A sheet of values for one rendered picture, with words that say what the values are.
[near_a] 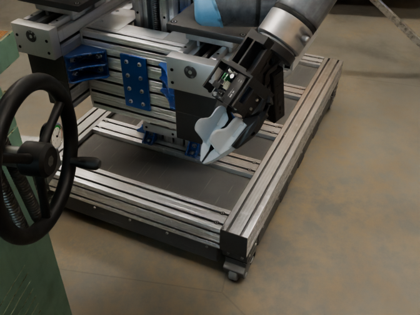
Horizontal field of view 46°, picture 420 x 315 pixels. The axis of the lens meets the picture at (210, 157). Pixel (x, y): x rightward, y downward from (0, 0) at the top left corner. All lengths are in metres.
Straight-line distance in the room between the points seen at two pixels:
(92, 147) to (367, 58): 1.79
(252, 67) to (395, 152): 1.63
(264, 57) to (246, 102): 0.07
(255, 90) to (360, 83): 2.10
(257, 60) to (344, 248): 1.19
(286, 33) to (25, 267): 0.85
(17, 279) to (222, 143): 0.69
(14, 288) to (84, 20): 0.78
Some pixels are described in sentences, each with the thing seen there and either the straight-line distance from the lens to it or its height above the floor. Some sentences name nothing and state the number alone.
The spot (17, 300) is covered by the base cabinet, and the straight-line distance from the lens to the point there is 1.31.
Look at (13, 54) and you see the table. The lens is 1.15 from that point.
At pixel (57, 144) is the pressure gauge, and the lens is 1.21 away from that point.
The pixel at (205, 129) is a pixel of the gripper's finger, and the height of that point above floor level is 0.89.
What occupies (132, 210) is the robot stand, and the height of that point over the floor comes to 0.18.
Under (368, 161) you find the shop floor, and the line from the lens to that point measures 2.24.
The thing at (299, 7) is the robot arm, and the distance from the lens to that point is 0.76.
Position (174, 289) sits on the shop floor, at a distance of 1.67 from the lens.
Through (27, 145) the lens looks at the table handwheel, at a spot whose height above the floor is 0.84.
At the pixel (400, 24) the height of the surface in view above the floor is 0.30.
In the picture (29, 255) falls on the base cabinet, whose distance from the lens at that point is 1.31.
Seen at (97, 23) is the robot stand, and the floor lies 0.73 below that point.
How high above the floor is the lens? 1.33
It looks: 38 degrees down
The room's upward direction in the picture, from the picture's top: straight up
